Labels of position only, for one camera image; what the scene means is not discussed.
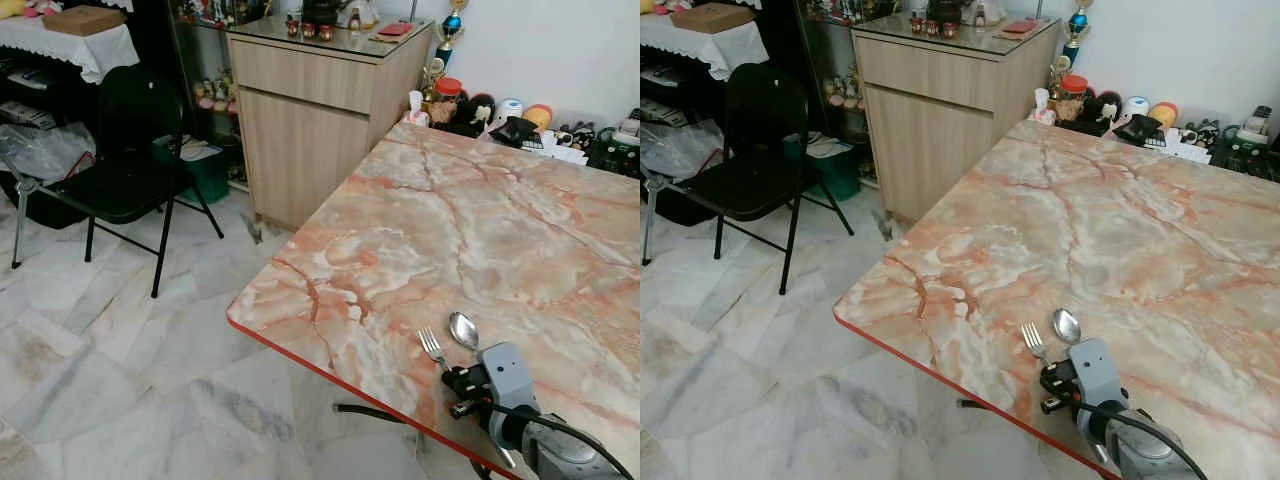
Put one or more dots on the silver metal fork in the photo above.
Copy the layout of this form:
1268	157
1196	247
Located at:
1033	340
431	345

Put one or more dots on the silver metal spoon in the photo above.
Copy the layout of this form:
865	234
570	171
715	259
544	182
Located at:
463	329
1066	325

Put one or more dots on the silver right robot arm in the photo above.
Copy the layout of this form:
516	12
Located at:
1140	448
560	450

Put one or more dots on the black table leg foot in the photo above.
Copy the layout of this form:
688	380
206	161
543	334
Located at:
970	404
365	411

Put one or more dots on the black pouch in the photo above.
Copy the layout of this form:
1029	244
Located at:
515	132
1138	129

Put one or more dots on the white tissue pack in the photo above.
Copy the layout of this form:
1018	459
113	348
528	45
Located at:
416	108
1042	105

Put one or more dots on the light wood cabinet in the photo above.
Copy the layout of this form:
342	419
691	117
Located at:
310	130
935	125

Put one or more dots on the orange lid container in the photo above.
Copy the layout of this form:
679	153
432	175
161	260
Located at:
1164	113
538	116

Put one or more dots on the white container with blue print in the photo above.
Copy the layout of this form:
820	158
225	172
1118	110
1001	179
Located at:
509	108
1136	105

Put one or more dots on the red lid jar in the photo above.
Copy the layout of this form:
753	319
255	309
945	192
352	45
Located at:
446	102
1072	98

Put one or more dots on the green plastic bin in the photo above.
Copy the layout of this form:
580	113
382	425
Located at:
838	172
205	175

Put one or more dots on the white telephone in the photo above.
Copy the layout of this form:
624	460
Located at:
1256	125
629	130

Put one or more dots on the clear plastic bag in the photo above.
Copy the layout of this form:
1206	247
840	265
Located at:
40	150
675	148

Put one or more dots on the black folding chair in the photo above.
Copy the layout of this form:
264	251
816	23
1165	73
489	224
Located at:
125	180
750	180

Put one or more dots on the flat red case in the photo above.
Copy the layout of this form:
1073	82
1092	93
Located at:
1020	26
395	29

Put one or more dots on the blue and gold trophy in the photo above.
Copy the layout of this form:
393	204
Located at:
452	25
1078	22

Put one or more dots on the dark display shelf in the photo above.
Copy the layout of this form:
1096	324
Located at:
205	90
835	85

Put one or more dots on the black teapot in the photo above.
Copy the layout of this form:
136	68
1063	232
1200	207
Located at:
322	14
945	12

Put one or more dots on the white lace tablecloth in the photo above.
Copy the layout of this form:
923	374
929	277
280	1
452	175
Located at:
705	45
70	48

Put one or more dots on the brown cardboard box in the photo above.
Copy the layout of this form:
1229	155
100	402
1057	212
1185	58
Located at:
712	17
85	20

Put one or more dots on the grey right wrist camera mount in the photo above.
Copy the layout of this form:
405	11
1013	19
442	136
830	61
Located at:
506	370
1096	366

